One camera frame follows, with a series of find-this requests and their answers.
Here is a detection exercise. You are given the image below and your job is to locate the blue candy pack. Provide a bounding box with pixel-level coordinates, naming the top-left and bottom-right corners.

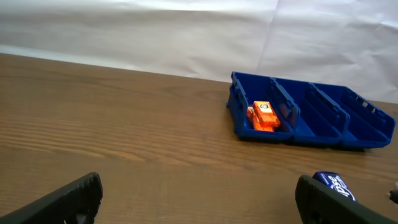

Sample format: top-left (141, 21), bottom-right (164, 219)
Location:
top-left (312, 170), bottom-right (358, 203)

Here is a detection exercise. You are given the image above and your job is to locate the blue tray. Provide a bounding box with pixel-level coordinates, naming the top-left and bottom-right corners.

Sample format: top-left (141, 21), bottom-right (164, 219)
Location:
top-left (226, 71), bottom-right (397, 149)

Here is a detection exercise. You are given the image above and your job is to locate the orange candy box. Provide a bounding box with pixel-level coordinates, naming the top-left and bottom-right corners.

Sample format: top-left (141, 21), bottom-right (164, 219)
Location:
top-left (246, 106), bottom-right (275, 133)
top-left (252, 100), bottom-right (281, 129)

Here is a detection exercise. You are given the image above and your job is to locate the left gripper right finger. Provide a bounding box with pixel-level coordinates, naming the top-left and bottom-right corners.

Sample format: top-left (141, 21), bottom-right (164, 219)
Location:
top-left (295, 174), bottom-right (398, 224)

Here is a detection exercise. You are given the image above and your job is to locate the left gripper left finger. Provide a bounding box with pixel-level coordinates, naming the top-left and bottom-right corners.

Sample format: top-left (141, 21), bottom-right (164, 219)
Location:
top-left (0, 172), bottom-right (104, 224)

